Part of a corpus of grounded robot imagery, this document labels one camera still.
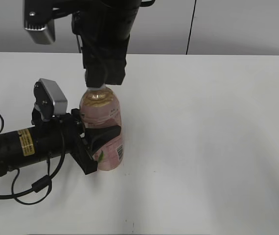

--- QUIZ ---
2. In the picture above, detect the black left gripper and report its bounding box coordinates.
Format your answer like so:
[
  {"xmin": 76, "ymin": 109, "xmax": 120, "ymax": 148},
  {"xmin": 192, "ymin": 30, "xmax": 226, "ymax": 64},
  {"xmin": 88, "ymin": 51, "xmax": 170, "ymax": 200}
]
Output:
[{"xmin": 30, "ymin": 108, "xmax": 121, "ymax": 175}]

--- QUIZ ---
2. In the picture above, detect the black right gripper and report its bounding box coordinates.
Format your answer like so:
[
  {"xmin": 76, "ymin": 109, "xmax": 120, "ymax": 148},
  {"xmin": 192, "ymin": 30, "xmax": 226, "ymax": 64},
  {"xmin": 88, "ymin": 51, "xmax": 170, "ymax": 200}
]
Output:
[{"xmin": 71, "ymin": 9, "xmax": 131, "ymax": 88}]

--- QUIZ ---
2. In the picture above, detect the pink oolong tea bottle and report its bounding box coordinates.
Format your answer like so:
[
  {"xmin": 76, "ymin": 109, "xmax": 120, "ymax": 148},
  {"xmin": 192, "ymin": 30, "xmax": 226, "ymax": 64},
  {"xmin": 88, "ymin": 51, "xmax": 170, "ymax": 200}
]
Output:
[{"xmin": 80, "ymin": 85, "xmax": 124, "ymax": 171}]

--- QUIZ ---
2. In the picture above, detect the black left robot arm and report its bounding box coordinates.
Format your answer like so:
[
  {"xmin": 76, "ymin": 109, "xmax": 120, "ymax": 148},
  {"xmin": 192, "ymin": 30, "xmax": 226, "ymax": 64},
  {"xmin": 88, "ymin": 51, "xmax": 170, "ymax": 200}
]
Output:
[{"xmin": 0, "ymin": 109, "xmax": 121, "ymax": 177}]

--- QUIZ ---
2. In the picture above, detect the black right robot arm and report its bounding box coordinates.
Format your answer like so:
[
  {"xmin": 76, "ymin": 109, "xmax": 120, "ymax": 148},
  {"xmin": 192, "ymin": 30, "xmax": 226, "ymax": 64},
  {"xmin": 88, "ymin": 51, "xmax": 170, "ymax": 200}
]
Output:
[{"xmin": 72, "ymin": 0, "xmax": 140, "ymax": 88}]

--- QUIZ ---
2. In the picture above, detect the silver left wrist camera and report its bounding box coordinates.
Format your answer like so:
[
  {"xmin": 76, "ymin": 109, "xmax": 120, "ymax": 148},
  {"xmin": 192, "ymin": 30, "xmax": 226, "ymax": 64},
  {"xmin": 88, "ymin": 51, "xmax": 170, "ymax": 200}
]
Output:
[{"xmin": 33, "ymin": 78, "xmax": 68, "ymax": 122}]

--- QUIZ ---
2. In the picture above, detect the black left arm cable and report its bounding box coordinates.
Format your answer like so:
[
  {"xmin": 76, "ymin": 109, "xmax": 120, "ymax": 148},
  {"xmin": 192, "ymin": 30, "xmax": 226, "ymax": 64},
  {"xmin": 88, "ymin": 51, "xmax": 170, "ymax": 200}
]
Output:
[{"xmin": 0, "ymin": 107, "xmax": 66, "ymax": 206}]

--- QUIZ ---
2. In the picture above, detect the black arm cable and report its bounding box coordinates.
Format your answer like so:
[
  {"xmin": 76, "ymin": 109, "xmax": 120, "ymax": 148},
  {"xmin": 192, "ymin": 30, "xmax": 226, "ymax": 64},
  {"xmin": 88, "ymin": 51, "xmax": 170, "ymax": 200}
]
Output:
[
  {"xmin": 0, "ymin": 107, "xmax": 66, "ymax": 206},
  {"xmin": 74, "ymin": 0, "xmax": 156, "ymax": 53}
]

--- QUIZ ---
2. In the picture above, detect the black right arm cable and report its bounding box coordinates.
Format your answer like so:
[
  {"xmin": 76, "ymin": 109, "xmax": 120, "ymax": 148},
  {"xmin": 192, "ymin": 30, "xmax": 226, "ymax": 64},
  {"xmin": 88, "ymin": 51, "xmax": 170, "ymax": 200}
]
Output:
[{"xmin": 74, "ymin": 0, "xmax": 156, "ymax": 53}]

